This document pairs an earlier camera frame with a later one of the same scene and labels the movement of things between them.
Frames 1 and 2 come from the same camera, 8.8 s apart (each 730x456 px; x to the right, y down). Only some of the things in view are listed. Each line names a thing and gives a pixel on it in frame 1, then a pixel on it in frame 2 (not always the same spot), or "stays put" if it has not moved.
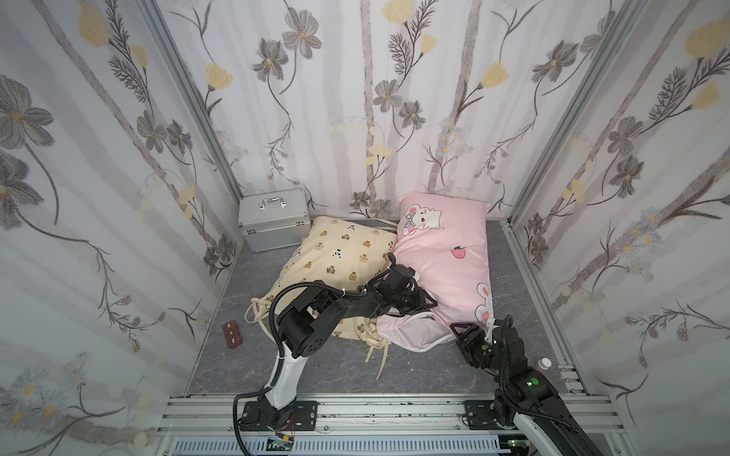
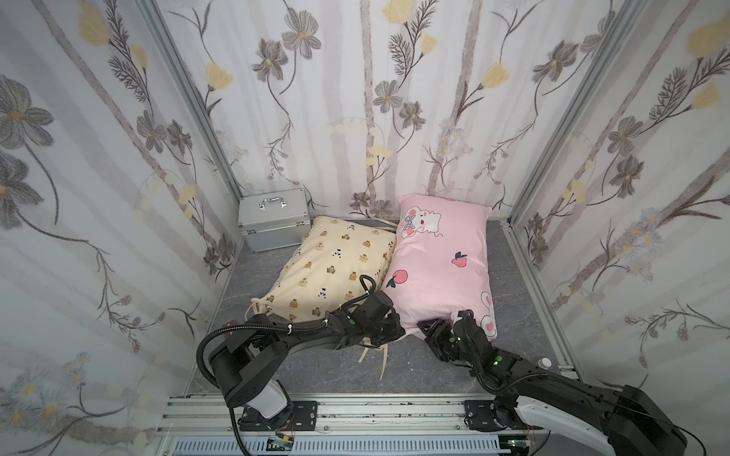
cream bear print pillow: [348, 254] stays put
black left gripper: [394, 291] -> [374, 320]
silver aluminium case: [275, 219] stays put
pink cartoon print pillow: [446, 240] stays put
